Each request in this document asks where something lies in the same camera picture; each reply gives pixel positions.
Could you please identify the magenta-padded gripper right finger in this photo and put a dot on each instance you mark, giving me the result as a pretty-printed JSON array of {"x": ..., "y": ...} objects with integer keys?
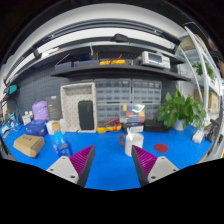
[{"x": 160, "y": 166}]

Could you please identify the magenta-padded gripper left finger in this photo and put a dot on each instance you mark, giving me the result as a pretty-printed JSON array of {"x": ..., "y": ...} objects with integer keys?
[{"x": 63, "y": 166}]

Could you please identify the blue drink bottle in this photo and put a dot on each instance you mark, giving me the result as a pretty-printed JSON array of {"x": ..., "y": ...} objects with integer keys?
[{"x": 61, "y": 143}]

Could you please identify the flat round red coaster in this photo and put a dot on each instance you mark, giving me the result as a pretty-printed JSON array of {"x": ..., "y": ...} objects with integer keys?
[{"x": 161, "y": 148}]

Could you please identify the plain black box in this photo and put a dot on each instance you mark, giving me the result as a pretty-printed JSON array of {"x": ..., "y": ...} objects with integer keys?
[{"x": 154, "y": 126}]

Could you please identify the white cardboard box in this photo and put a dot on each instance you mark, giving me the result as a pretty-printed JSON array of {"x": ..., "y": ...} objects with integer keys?
[{"x": 50, "y": 128}]

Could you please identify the brown cardboard box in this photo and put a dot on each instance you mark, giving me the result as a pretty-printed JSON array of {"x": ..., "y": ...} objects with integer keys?
[{"x": 28, "y": 145}]

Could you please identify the white stirrer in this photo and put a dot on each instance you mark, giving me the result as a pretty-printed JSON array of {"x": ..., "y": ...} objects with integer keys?
[{"x": 129, "y": 133}]

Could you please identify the blue cardboard box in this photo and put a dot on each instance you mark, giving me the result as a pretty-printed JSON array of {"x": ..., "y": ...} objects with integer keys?
[{"x": 36, "y": 128}]

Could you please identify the black box with white label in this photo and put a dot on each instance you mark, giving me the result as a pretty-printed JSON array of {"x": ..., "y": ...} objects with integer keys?
[{"x": 133, "y": 127}]

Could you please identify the small white object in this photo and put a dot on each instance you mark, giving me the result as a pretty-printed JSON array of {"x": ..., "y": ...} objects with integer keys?
[{"x": 198, "y": 136}]

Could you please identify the black rectangular speaker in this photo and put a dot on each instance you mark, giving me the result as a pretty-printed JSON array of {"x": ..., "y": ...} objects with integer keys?
[{"x": 86, "y": 115}]

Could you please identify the dark grey upright box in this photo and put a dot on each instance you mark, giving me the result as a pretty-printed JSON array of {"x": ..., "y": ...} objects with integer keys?
[{"x": 54, "y": 108}]

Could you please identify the small white box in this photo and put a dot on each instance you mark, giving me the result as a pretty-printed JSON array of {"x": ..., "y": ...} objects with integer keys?
[{"x": 27, "y": 118}]

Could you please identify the purple plastic bag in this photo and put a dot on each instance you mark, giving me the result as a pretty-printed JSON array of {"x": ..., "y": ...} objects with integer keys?
[{"x": 40, "y": 110}]

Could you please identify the white perforated basket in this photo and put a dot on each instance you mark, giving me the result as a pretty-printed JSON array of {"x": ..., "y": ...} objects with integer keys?
[{"x": 70, "y": 106}]

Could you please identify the green potted plant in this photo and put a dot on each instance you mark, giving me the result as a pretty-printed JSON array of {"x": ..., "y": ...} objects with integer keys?
[{"x": 181, "y": 110}]

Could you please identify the white shelf unit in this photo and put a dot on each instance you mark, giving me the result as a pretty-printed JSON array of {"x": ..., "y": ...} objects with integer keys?
[{"x": 205, "y": 83}]

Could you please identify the white oscilloscope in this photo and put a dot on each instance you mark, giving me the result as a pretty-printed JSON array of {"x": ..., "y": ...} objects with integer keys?
[{"x": 155, "y": 60}]

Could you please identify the yellow meter with red leads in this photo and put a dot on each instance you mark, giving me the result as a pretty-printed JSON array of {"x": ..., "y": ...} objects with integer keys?
[{"x": 111, "y": 62}]

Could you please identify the black mounted device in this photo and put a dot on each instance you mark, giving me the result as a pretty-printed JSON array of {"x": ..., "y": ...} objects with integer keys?
[{"x": 120, "y": 38}]

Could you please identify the dark grey wall shelf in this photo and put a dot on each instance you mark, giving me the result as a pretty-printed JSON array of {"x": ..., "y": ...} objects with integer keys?
[{"x": 116, "y": 70}]

